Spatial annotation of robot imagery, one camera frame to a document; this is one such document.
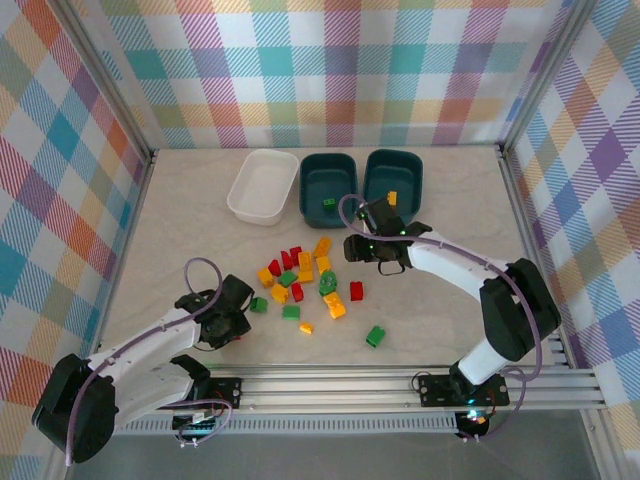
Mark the white plastic container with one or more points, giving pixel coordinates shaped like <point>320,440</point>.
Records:
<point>260,187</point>

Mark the long yellow lego brick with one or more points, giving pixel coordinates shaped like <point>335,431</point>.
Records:
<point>334,305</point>
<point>323,246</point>

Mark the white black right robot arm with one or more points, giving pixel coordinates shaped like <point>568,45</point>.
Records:
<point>450,260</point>

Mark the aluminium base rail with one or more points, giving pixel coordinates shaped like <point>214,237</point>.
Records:
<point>325,387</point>

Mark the aluminium side rail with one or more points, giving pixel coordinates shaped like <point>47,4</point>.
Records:
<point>530,240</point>

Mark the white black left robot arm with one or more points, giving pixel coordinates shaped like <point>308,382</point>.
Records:
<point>145,342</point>

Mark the dark teal plastic container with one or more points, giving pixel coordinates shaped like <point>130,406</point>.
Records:
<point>395,170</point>
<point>320,175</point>

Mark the green lego brick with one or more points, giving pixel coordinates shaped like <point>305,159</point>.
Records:
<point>291,313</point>
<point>328,203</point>
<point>287,278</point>
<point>374,336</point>
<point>258,304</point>

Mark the aluminium frame post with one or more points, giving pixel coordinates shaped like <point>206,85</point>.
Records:
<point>110,80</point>
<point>537,75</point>

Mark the red lego brick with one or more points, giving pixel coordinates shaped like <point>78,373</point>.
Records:
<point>297,291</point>
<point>286,259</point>
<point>274,267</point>
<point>356,290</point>
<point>296,252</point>

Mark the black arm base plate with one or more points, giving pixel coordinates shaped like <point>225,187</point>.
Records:
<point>225,392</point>
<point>435,390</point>

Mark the small yellow lego brick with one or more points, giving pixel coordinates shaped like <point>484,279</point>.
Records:
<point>306,328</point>

